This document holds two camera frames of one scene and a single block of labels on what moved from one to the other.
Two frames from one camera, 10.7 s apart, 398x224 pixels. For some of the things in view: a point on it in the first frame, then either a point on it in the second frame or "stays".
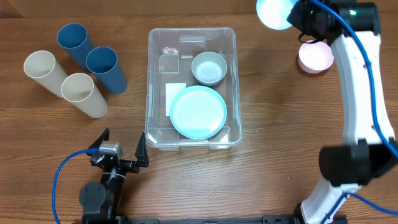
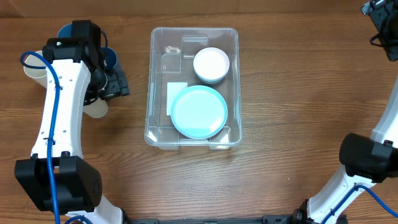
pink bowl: (315, 58) → (211, 65)
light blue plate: (198, 112) stays
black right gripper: (295, 19) → (377, 10)
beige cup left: (42, 68) stays
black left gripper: (140, 153) → (117, 84)
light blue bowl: (273, 14) → (211, 81)
